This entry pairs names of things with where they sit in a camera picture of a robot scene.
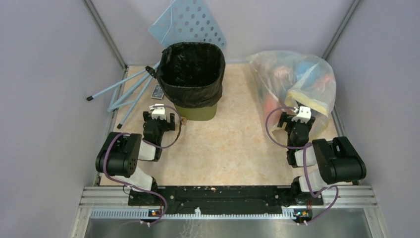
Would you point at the deck of playing cards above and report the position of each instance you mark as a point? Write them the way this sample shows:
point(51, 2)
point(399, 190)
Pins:
point(157, 93)

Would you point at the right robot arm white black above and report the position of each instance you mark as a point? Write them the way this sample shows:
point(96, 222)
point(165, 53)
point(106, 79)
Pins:
point(336, 160)

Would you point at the green mesh trash bin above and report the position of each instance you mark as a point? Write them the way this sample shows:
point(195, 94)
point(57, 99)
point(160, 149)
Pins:
point(197, 114)

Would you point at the clear trash bag with waste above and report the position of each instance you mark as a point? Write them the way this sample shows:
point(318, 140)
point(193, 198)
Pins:
point(282, 70)

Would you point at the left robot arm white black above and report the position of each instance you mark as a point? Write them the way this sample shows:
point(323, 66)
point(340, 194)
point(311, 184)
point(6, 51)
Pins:
point(121, 152)

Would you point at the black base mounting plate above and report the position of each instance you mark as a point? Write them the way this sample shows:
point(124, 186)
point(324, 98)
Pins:
point(224, 200)

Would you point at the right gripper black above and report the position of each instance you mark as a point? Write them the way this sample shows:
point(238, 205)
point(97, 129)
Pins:
point(286, 118)

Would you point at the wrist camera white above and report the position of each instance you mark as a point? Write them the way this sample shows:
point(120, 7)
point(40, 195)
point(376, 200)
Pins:
point(158, 111)
point(302, 114)

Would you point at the black trash bag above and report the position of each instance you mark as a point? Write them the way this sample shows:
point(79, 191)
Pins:
point(191, 74)

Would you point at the yellow translucent trash bag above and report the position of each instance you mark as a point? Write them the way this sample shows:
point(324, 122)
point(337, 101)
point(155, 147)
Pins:
point(320, 101)

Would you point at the grey slotted cable duct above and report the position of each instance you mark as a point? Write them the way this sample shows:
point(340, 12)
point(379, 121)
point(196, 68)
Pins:
point(146, 214)

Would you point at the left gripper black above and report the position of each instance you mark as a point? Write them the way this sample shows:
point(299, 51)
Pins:
point(168, 126)

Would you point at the light blue perforated board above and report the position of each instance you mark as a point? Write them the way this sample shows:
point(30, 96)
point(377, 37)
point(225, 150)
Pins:
point(187, 21)

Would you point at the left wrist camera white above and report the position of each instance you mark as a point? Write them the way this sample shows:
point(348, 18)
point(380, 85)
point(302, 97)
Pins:
point(158, 111)

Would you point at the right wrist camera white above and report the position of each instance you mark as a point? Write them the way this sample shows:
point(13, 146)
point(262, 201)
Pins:
point(302, 114)

